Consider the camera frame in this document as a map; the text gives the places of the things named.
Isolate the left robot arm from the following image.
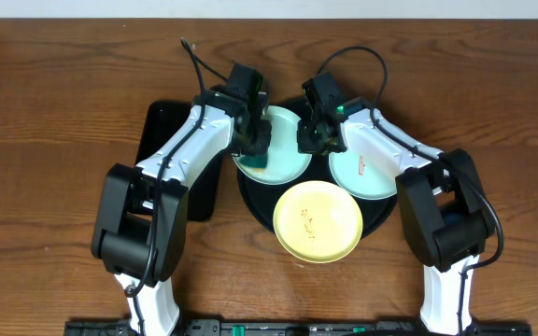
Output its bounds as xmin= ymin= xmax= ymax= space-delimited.
xmin=91 ymin=85 xmax=271 ymax=335

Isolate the black rectangular tray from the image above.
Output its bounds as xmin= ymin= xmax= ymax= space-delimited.
xmin=135 ymin=100 xmax=223 ymax=222

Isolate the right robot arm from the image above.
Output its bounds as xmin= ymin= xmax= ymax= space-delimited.
xmin=298 ymin=96 xmax=504 ymax=335

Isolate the green scouring sponge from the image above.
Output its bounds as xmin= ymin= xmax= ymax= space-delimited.
xmin=238 ymin=154 xmax=268 ymax=169

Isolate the yellow plate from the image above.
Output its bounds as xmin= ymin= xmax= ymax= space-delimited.
xmin=273 ymin=180 xmax=363 ymax=263

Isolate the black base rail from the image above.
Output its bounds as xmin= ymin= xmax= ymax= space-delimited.
xmin=64 ymin=319 xmax=532 ymax=336

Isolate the black round tray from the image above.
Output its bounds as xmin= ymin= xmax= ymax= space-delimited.
xmin=237 ymin=155 xmax=397 ymax=238

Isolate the light blue plate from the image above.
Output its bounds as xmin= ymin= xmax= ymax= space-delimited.
xmin=328 ymin=150 xmax=397 ymax=201
xmin=233 ymin=105 xmax=312 ymax=185

